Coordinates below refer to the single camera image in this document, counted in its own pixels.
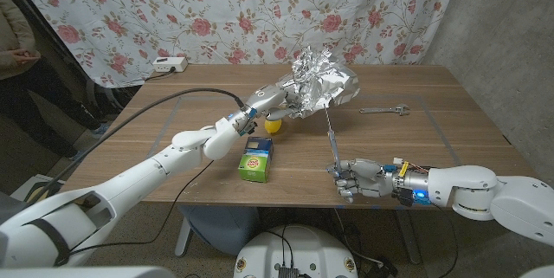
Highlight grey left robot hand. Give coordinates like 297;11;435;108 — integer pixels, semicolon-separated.
229;84;292;136

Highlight grey orange handled scissors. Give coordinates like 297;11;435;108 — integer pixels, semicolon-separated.
323;105;344;175

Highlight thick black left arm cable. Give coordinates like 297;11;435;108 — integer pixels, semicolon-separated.
25;87;247;204

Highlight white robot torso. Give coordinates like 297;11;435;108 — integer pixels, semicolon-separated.
233;224;359;278

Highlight person in beige jacket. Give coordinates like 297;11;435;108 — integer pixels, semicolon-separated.
0;0;112;160

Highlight floral backdrop cloth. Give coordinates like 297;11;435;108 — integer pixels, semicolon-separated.
6;0;464;89

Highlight black power adapter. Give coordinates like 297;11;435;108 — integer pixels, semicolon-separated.
367;260;399;278

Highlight white power strip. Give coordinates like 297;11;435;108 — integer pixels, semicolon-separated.
151;56;189;74

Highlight green blue sponge package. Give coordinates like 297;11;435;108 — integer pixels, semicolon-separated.
237;136;274;184

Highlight grey blue stool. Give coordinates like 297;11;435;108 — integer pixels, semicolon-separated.
177;206;260;256

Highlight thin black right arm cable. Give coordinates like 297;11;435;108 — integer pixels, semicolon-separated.
435;204;460;278

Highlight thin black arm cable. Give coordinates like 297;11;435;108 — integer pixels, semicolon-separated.
435;204;460;278
67;159;216;256

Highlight large aluminum foil sheet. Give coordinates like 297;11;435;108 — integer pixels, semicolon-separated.
276;45;361;120

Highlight white robot body panel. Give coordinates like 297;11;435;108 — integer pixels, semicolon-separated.
0;266;177;278

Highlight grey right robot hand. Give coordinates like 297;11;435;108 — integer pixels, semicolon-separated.
326;158;430;204

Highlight yellow lemon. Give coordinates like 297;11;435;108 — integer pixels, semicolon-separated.
264;118;283;135

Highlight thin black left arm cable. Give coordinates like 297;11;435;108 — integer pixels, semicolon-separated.
67;159;216;256

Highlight yellow black floor mat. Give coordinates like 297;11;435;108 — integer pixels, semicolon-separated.
29;181;61;199

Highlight silver metal tool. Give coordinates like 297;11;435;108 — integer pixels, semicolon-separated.
358;103;411;117

